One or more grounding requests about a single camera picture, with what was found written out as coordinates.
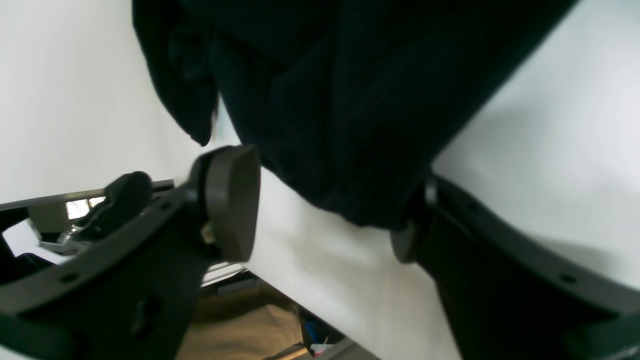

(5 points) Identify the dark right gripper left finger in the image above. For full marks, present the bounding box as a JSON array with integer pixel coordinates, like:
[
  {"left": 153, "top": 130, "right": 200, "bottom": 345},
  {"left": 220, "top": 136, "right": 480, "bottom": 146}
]
[{"left": 0, "top": 145, "right": 261, "bottom": 360}]

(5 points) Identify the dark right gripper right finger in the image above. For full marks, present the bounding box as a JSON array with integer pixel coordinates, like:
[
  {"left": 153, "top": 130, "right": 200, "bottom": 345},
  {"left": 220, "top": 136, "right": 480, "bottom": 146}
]
[{"left": 390, "top": 175, "right": 640, "bottom": 360}]

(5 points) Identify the black T-shirt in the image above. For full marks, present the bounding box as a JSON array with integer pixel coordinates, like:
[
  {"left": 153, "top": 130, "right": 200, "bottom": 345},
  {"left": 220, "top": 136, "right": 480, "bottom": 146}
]
[{"left": 131, "top": 0, "right": 574, "bottom": 230}]

